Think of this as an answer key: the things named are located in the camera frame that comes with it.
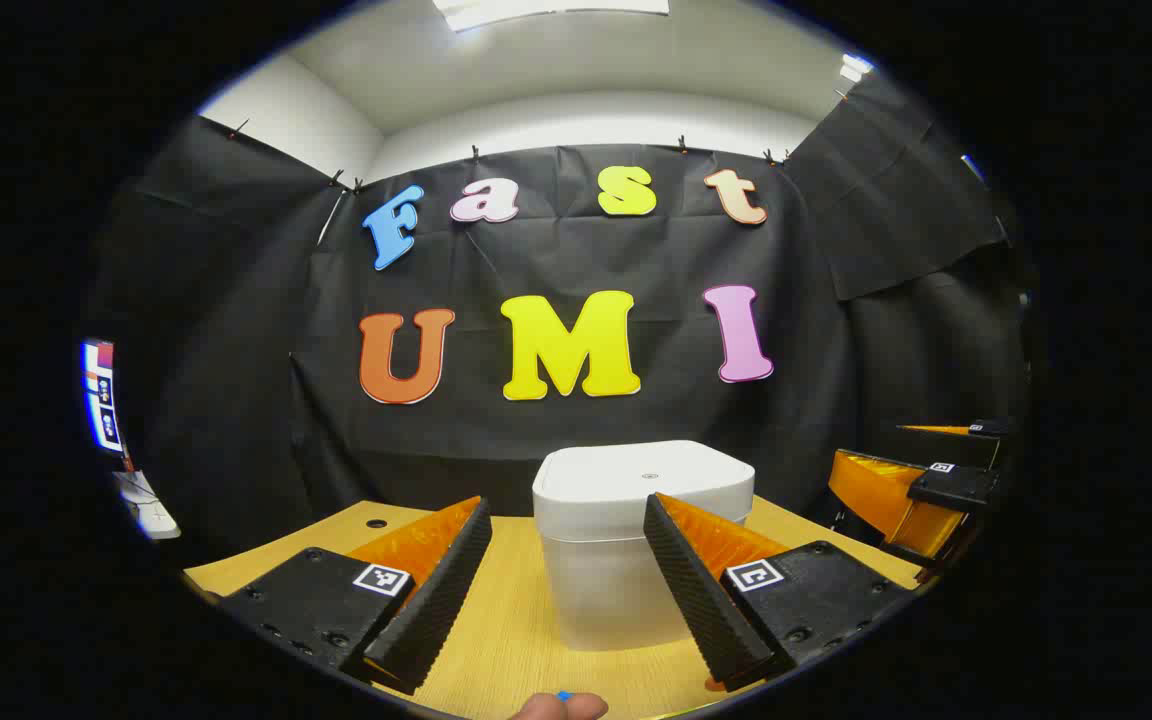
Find row of small backdrop clips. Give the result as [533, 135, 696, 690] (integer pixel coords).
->
[228, 88, 852, 193]

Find long ceiling light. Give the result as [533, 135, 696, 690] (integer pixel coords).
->
[433, 0, 670, 31]

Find black backdrop cloth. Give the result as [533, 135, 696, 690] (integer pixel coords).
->
[86, 70, 1032, 561]

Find white side table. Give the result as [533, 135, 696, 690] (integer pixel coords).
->
[114, 470, 182, 541]

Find white desktop garbage bin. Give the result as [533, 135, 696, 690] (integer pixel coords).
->
[532, 440, 757, 653]

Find computer monitor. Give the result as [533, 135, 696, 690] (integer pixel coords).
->
[81, 340, 127, 453]

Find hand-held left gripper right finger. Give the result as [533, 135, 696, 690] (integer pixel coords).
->
[643, 491, 915, 694]

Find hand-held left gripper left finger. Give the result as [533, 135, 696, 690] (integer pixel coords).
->
[216, 495, 494, 698]

